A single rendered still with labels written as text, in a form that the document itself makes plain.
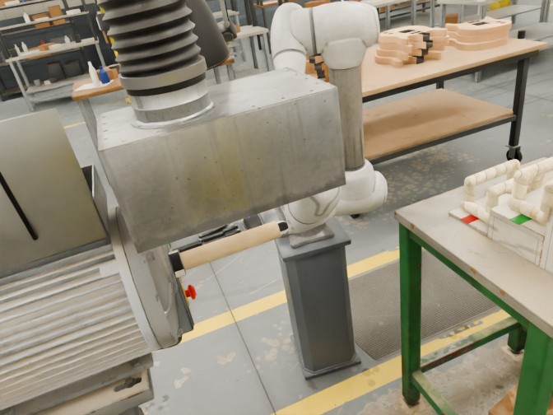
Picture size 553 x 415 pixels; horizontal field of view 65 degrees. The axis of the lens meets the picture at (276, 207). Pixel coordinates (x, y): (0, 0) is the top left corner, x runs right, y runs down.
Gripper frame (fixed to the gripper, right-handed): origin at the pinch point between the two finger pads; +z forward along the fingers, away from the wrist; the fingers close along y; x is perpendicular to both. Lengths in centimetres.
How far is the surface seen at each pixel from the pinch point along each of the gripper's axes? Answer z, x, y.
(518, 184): -81, 3, -25
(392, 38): -180, -1, 176
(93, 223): 12, 34, -39
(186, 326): 6.0, -12.6, -12.5
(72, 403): 25.4, 5.2, -40.2
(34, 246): 20, 33, -39
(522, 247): -78, -11, -32
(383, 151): -147, -64, 141
